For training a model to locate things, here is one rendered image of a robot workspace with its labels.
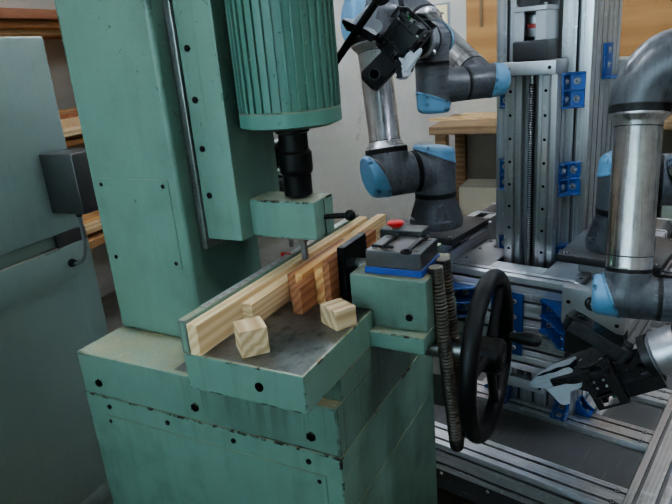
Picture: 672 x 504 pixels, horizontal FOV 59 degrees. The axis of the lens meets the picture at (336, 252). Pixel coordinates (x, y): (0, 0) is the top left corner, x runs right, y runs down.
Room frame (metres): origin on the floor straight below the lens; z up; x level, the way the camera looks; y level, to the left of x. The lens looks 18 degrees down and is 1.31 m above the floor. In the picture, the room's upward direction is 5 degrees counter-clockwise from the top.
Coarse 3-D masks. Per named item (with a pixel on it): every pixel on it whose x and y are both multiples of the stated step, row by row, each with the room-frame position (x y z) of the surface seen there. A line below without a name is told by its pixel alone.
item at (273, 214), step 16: (272, 192) 1.10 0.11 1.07; (256, 208) 1.05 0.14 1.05; (272, 208) 1.04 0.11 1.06; (288, 208) 1.02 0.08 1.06; (304, 208) 1.00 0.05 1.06; (320, 208) 1.01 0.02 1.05; (256, 224) 1.06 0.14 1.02; (272, 224) 1.04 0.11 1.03; (288, 224) 1.02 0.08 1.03; (304, 224) 1.01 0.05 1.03; (320, 224) 1.01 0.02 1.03; (304, 240) 1.04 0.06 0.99
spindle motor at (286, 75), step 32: (224, 0) 1.04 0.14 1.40; (256, 0) 0.97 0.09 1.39; (288, 0) 0.97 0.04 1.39; (320, 0) 1.00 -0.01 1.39; (256, 32) 0.98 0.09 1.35; (288, 32) 0.97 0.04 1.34; (320, 32) 0.99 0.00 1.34; (256, 64) 0.97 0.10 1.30; (288, 64) 0.97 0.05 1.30; (320, 64) 0.99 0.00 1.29; (256, 96) 0.98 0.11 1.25; (288, 96) 0.96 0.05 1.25; (320, 96) 0.99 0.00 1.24; (256, 128) 0.98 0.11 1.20; (288, 128) 0.96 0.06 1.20
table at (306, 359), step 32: (288, 320) 0.89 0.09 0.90; (320, 320) 0.88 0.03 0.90; (224, 352) 0.80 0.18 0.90; (288, 352) 0.78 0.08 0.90; (320, 352) 0.77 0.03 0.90; (352, 352) 0.84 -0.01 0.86; (416, 352) 0.85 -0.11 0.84; (192, 384) 0.80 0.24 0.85; (224, 384) 0.77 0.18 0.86; (256, 384) 0.74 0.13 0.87; (288, 384) 0.72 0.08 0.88; (320, 384) 0.74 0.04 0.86
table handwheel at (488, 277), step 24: (480, 288) 0.85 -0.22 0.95; (504, 288) 0.95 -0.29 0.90; (480, 312) 0.81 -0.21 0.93; (504, 312) 0.99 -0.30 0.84; (480, 336) 0.79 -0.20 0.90; (504, 336) 0.99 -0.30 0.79; (456, 360) 0.90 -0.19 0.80; (480, 360) 0.84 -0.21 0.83; (504, 360) 0.88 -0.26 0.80; (504, 384) 0.95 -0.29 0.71; (480, 432) 0.78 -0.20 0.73
